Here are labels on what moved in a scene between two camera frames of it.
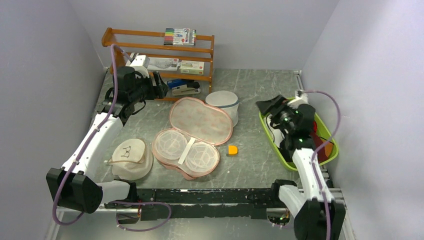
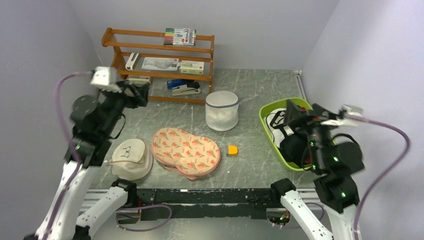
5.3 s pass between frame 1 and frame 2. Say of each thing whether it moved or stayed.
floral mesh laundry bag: moved
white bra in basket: stayed
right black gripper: moved
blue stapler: stayed
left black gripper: moved
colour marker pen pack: stayed
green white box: stayed
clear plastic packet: stayed
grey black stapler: stayed
